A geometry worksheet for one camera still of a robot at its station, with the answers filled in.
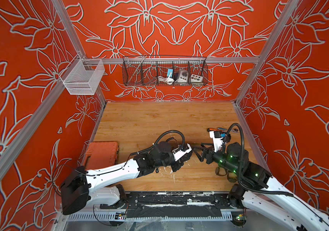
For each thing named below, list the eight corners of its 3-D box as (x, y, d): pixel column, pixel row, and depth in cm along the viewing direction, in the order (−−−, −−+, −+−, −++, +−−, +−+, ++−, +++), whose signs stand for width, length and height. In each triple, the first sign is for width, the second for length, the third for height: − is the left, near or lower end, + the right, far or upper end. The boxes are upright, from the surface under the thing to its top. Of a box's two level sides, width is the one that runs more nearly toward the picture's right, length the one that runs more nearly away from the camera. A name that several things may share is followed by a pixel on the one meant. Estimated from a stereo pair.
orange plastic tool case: (86, 170, 87) (81, 166, 82) (94, 146, 97) (90, 141, 92) (115, 170, 87) (112, 166, 82) (120, 146, 97) (118, 141, 92)
